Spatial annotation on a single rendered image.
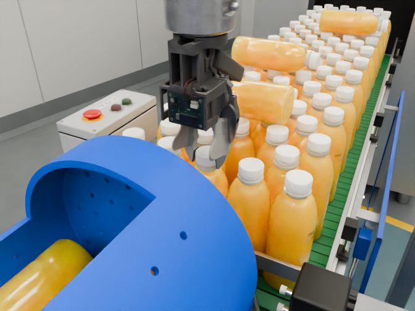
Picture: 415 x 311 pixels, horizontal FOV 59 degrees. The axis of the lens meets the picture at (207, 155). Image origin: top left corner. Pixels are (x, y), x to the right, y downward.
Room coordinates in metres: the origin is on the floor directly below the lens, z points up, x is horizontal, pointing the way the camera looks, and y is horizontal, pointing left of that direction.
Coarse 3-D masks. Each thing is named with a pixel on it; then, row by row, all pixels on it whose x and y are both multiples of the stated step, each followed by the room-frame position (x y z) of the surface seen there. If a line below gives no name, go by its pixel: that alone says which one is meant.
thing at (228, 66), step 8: (216, 56) 0.48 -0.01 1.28; (224, 56) 0.49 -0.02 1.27; (216, 64) 0.48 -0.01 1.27; (224, 64) 0.50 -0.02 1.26; (232, 64) 0.52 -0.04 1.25; (224, 72) 0.50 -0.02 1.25; (232, 72) 0.52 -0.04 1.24; (240, 72) 0.55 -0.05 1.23; (232, 80) 0.57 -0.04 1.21; (240, 80) 0.56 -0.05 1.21
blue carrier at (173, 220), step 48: (96, 144) 0.33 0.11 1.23; (144, 144) 0.32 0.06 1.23; (48, 192) 0.36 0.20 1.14; (96, 192) 0.36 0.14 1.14; (144, 192) 0.26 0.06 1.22; (192, 192) 0.27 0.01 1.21; (0, 240) 0.30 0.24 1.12; (48, 240) 0.35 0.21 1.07; (96, 240) 0.37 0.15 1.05; (144, 240) 0.21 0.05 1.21; (192, 240) 0.23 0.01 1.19; (240, 240) 0.26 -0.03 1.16; (96, 288) 0.16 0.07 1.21; (144, 288) 0.17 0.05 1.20; (192, 288) 0.19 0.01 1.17; (240, 288) 0.23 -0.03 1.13
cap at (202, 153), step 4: (200, 148) 0.51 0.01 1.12; (204, 148) 0.51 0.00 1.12; (208, 148) 0.51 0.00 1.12; (196, 152) 0.50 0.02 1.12; (200, 152) 0.50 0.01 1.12; (204, 152) 0.50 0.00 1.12; (208, 152) 0.50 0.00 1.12; (196, 156) 0.49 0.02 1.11; (200, 156) 0.49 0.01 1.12; (204, 156) 0.49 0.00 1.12; (208, 156) 0.49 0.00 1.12; (196, 160) 0.49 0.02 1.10; (200, 160) 0.49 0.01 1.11; (204, 160) 0.48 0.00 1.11; (208, 160) 0.48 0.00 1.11; (200, 164) 0.49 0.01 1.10; (204, 164) 0.48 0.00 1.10; (208, 164) 0.48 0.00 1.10; (212, 164) 0.49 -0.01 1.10
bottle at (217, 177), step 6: (198, 168) 0.49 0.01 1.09; (204, 168) 0.48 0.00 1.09; (210, 168) 0.48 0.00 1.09; (222, 168) 0.51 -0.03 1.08; (204, 174) 0.48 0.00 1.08; (210, 174) 0.48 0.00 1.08; (216, 174) 0.48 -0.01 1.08; (222, 174) 0.49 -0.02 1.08; (210, 180) 0.48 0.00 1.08; (216, 180) 0.48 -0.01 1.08; (222, 180) 0.48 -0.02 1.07; (216, 186) 0.47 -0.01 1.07; (222, 186) 0.48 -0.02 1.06; (222, 192) 0.48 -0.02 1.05
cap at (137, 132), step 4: (128, 128) 0.58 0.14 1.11; (132, 128) 0.58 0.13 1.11; (136, 128) 0.58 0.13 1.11; (140, 128) 0.58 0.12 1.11; (124, 132) 0.57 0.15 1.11; (128, 132) 0.57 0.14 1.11; (132, 132) 0.57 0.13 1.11; (136, 132) 0.57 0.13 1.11; (140, 132) 0.57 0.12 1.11; (144, 132) 0.57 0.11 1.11; (132, 136) 0.55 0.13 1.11; (136, 136) 0.55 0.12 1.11; (140, 136) 0.56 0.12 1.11; (144, 136) 0.57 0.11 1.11
